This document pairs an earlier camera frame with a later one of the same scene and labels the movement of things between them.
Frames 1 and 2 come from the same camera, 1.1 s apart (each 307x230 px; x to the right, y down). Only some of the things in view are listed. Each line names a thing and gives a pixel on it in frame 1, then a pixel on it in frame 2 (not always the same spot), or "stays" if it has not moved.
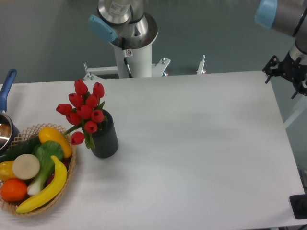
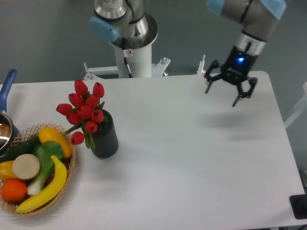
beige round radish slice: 26,166 stays
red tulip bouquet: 85,111 stays
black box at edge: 299,204 stays
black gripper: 293,70 to 238,64
